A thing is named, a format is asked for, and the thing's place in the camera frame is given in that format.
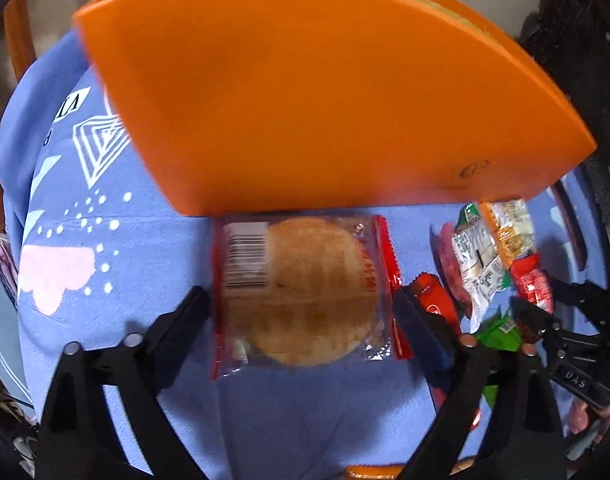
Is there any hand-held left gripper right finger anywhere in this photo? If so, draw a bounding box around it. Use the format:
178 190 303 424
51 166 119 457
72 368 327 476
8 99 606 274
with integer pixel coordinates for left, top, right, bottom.
392 287 568 480

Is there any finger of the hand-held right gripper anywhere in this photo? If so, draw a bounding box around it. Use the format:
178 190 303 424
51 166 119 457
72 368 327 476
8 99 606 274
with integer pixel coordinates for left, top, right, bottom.
510 297 553 346
555 280 610 333

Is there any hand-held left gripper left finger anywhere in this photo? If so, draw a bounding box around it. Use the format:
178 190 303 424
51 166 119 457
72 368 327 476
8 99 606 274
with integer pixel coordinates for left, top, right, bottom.
38 285 211 480

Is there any small red snack packet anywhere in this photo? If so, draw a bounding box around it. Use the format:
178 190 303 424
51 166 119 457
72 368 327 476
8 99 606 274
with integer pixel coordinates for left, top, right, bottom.
510 254 556 313

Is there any round cake clear packet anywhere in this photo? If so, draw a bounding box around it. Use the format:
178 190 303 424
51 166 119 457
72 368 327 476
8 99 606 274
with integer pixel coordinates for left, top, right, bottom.
210 214 413 380

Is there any orange cardboard box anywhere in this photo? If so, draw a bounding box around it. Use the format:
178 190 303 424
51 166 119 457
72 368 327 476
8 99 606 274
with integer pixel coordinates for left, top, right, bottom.
72 0 598 216

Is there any person's right hand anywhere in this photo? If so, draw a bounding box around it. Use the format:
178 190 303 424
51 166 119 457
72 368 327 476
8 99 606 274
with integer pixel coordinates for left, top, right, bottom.
567 400 610 456

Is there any long red snack packet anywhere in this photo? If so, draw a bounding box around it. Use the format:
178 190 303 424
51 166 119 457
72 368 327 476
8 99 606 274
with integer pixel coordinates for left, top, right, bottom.
405 272 463 336

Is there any dark pink snack packet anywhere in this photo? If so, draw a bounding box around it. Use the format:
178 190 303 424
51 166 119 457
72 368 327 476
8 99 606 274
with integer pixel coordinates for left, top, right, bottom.
430 222 478 318

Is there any blue patterned tablecloth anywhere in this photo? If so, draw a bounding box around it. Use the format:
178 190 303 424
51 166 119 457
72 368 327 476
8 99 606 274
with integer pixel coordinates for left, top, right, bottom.
0 27 590 480

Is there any orange and white snack packet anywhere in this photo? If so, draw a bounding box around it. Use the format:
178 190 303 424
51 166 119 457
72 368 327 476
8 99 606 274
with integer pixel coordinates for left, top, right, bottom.
480 200 538 266

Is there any orange rimmed packet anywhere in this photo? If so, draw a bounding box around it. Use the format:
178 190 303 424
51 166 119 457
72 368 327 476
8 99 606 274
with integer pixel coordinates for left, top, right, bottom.
345 465 403 480

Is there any pale blue box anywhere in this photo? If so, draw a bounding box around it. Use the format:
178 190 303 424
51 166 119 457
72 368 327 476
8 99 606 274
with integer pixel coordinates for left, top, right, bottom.
0 260 36 406

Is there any pink plastic bag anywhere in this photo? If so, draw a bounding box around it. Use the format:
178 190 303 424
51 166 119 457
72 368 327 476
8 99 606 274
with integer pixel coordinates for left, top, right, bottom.
0 232 18 291

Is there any carved brown wooden chair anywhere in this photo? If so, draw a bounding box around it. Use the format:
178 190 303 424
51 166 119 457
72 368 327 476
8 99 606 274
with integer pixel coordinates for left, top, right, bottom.
2 0 38 83

